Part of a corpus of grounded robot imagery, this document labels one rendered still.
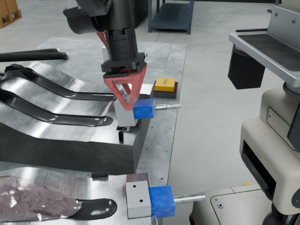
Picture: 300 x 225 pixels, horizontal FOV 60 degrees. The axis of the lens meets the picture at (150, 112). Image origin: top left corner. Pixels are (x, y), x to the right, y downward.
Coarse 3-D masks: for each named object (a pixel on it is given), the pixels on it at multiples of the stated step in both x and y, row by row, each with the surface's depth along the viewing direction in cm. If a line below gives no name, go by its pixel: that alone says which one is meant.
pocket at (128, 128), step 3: (138, 120) 58; (141, 120) 58; (138, 123) 59; (141, 123) 58; (117, 126) 55; (126, 126) 60; (129, 126) 60; (132, 126) 60; (135, 126) 59; (138, 126) 58; (117, 129) 56; (120, 129) 58; (123, 129) 59; (126, 129) 59; (129, 129) 59; (132, 129) 59; (135, 129) 59; (138, 129) 57; (138, 132) 56
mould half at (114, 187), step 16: (16, 176) 42; (32, 176) 43; (48, 176) 44; (64, 176) 46; (112, 176) 48; (128, 176) 48; (144, 176) 48; (64, 192) 43; (80, 192) 44; (96, 192) 45; (112, 192) 45; (0, 224) 35; (16, 224) 36; (32, 224) 36; (48, 224) 37; (64, 224) 39; (80, 224) 40; (96, 224) 40; (112, 224) 40; (128, 224) 40; (144, 224) 40
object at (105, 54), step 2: (104, 46) 77; (102, 48) 76; (104, 48) 76; (102, 50) 77; (104, 50) 77; (106, 50) 77; (102, 52) 77; (104, 52) 77; (106, 52) 77; (138, 52) 78; (104, 54) 77; (106, 54) 77; (146, 54) 77; (104, 56) 78; (106, 56) 78; (108, 56) 77; (146, 56) 78; (104, 58) 78; (106, 58) 78; (108, 58) 78; (104, 60) 78; (106, 60) 78
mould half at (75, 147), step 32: (32, 64) 72; (32, 96) 61; (0, 128) 53; (32, 128) 55; (64, 128) 56; (96, 128) 55; (0, 160) 59; (32, 160) 57; (64, 160) 55; (96, 160) 54; (128, 160) 52
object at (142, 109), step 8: (128, 96) 54; (136, 96) 56; (120, 104) 52; (136, 104) 53; (144, 104) 52; (152, 104) 52; (160, 104) 53; (176, 104) 52; (120, 112) 53; (128, 112) 52; (136, 112) 52; (144, 112) 52; (152, 112) 52; (120, 120) 53; (128, 120) 53; (136, 120) 54
